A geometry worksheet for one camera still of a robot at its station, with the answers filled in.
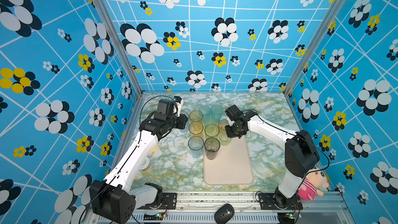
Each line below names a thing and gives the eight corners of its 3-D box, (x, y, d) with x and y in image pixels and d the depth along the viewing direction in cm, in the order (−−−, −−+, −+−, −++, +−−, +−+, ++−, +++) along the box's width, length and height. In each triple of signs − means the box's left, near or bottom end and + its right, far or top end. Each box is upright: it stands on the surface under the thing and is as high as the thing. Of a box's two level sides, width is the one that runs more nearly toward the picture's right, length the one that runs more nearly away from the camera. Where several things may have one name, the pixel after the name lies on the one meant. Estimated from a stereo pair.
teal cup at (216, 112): (209, 121, 106) (209, 110, 97) (212, 113, 110) (213, 103, 101) (217, 124, 104) (218, 114, 95) (221, 116, 108) (222, 106, 99)
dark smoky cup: (204, 160, 89) (204, 150, 78) (204, 148, 93) (204, 137, 83) (218, 160, 89) (220, 150, 78) (217, 148, 93) (219, 137, 83)
